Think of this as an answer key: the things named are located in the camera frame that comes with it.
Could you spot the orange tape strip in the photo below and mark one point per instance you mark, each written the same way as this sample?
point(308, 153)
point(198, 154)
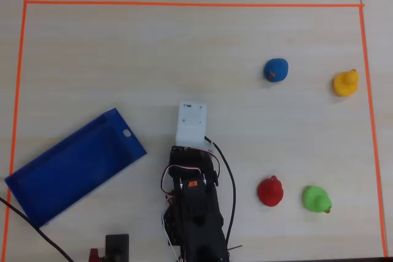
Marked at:
point(15, 114)
point(193, 4)
point(373, 133)

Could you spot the black zip tie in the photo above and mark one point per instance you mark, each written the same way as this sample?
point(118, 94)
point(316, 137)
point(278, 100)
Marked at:
point(236, 247)

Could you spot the yellow rubber duck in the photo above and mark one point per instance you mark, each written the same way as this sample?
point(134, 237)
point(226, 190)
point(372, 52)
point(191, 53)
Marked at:
point(345, 85)

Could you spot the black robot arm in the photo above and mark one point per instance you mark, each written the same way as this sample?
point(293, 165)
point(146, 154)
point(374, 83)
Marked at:
point(199, 216)

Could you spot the black table clamp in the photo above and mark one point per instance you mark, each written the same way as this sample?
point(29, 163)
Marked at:
point(117, 242)

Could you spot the red rubber duck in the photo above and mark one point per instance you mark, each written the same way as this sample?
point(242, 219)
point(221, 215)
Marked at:
point(270, 193)

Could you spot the green rubber duck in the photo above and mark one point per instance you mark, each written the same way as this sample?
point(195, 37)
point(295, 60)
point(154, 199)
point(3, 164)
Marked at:
point(314, 199)

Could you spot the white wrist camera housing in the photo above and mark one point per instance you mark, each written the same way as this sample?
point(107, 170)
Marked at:
point(191, 124)

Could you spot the blue rubber duck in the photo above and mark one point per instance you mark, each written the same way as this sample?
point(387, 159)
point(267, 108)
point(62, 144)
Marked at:
point(276, 68)

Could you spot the blue plastic box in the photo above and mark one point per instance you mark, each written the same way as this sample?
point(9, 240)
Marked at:
point(70, 167)

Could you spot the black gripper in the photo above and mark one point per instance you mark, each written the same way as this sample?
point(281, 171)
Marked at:
point(186, 155)

